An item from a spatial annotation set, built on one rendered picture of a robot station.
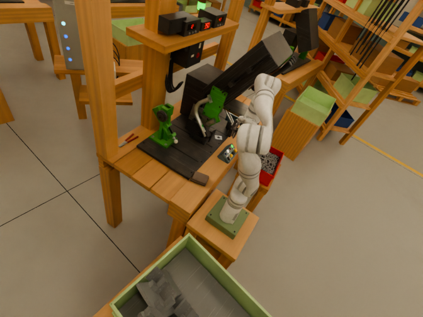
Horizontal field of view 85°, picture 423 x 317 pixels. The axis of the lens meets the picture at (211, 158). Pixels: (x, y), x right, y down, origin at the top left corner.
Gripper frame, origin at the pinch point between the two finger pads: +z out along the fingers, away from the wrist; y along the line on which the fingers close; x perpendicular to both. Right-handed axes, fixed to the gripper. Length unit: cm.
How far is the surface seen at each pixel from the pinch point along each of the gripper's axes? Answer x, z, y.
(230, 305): 50, 45, -34
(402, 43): -854, 34, -186
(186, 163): -3.4, 39.9, 27.5
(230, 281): 45, 36, -29
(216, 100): -39, 10, 33
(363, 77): -270, 17, -68
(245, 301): 47, 40, -38
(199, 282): 50, 45, -17
